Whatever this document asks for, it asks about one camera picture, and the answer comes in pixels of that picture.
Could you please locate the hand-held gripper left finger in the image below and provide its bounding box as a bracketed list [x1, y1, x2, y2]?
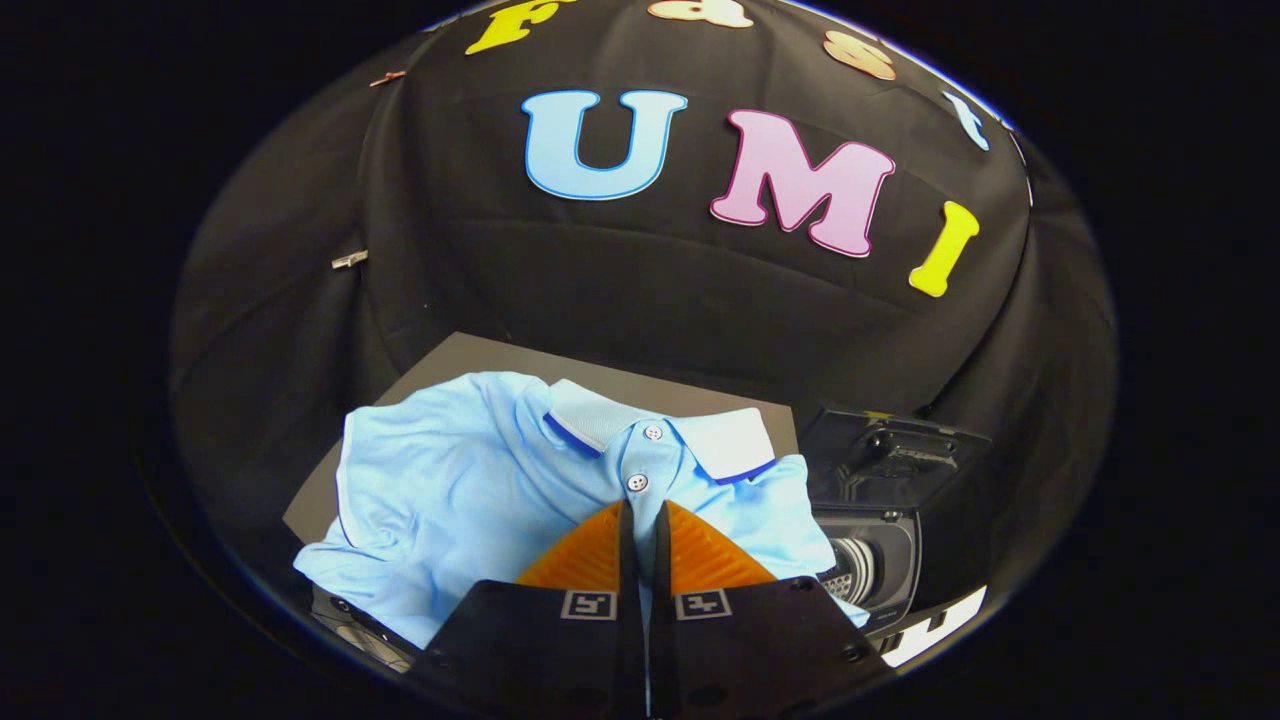
[405, 500, 647, 720]

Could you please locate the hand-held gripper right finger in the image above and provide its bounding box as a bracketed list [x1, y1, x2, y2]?
[650, 500, 891, 720]

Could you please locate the black washing machine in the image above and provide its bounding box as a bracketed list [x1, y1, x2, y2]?
[810, 503, 989, 668]

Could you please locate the light blue polo shirt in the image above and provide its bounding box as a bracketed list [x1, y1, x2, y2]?
[293, 372, 871, 649]

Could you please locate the dark grey board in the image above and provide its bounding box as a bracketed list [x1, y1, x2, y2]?
[283, 332, 801, 546]

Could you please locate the black backdrop cloth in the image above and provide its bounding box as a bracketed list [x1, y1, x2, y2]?
[170, 0, 1118, 641]

